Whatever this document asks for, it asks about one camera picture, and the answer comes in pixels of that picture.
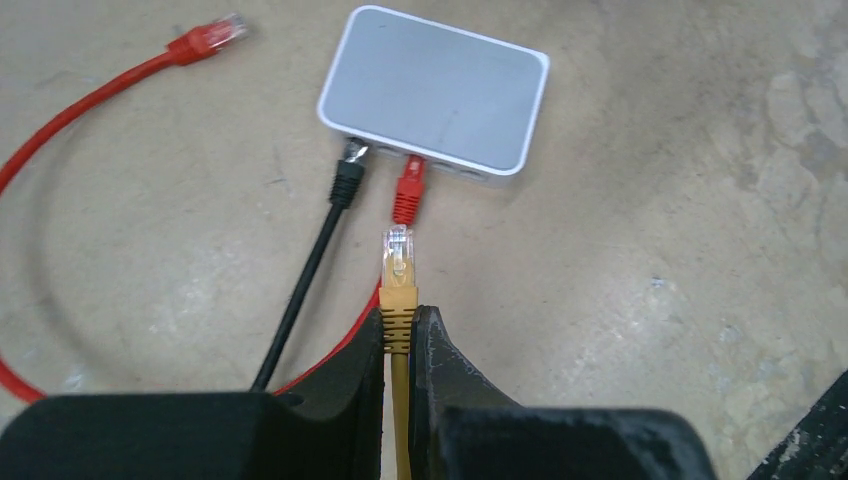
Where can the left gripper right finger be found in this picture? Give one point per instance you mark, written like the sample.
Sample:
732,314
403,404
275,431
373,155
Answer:
462,426

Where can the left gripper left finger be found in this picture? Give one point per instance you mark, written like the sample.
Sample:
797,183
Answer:
328,426

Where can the black mounting base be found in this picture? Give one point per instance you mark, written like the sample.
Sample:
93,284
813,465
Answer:
816,448

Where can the white network switch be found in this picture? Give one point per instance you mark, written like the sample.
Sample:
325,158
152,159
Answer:
465,102

